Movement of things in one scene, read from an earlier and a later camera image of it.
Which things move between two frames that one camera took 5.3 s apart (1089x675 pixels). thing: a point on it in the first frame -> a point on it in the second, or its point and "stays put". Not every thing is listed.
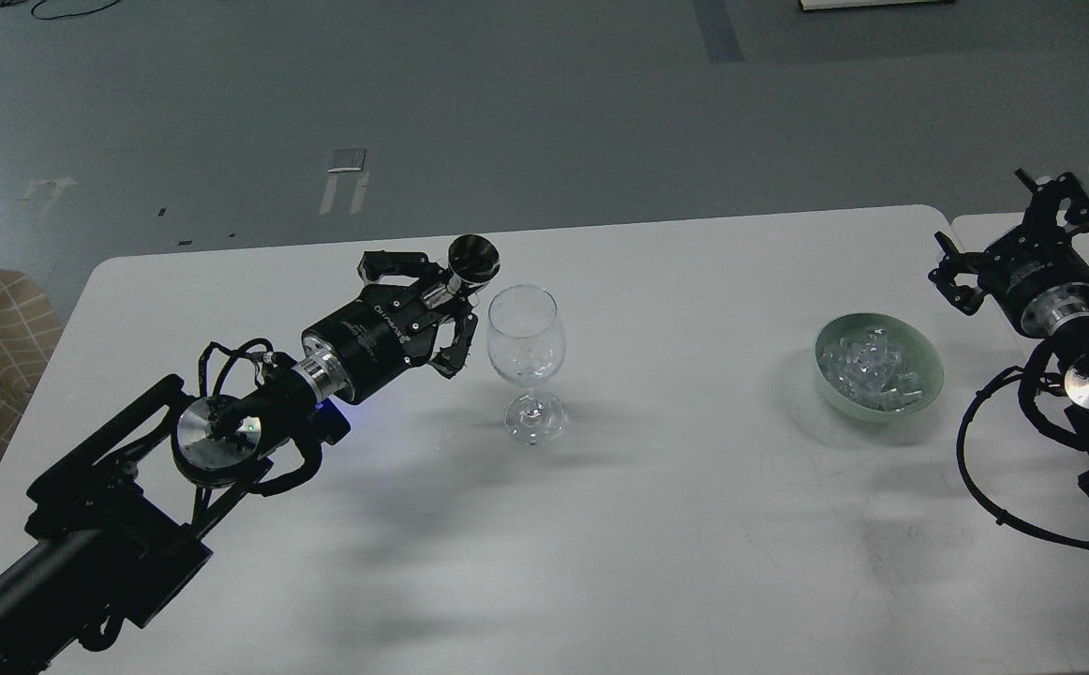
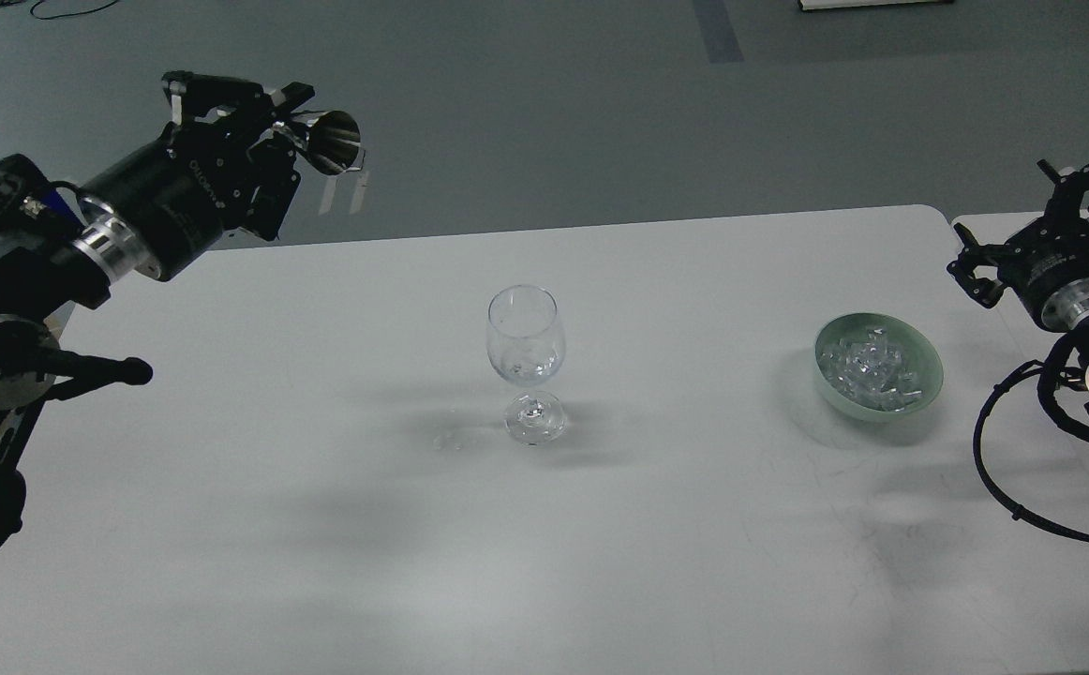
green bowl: (875, 367) stays put
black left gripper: (358, 351) -> (157, 207)
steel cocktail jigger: (472, 261) -> (331, 140)
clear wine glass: (527, 344) stays put
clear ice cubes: (871, 369) stays put
